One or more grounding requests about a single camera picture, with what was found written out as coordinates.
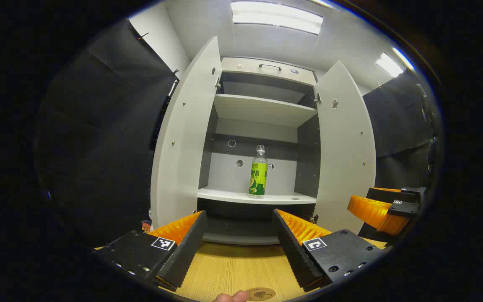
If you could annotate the large ceiling light panel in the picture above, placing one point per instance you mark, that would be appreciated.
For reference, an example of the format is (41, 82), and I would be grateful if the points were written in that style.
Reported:
(277, 16)

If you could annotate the small red box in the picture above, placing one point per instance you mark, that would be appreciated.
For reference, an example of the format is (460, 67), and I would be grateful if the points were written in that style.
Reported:
(146, 226)

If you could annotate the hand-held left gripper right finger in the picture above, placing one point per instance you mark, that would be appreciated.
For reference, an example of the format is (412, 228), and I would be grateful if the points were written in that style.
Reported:
(296, 251)

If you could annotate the grey cabinet door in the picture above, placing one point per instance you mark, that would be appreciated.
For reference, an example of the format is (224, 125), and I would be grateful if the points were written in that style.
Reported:
(346, 159)
(187, 138)

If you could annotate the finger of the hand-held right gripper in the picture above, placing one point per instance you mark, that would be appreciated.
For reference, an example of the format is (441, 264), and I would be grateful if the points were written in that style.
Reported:
(382, 195)
(371, 212)

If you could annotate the grey cabinet drawer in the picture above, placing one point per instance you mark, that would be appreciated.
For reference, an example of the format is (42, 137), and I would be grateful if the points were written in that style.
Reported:
(250, 71)

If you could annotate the grey wooden cabinet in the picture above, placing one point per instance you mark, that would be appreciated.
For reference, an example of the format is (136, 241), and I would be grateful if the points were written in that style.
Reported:
(262, 110)

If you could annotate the round cork coaster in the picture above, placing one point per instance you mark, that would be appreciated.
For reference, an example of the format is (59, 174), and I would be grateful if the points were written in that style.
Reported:
(262, 294)

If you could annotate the green label tea bottle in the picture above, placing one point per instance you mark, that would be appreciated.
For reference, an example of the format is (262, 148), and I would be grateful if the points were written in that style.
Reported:
(258, 180)

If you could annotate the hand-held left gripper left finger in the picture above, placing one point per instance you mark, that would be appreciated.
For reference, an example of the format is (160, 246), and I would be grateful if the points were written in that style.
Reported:
(187, 247)

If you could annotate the small ceiling light panel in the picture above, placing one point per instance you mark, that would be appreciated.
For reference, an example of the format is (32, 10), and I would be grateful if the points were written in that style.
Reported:
(390, 63)

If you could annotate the black backdrop cloth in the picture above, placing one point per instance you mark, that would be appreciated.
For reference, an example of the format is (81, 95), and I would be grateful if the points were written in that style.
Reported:
(396, 126)
(107, 138)

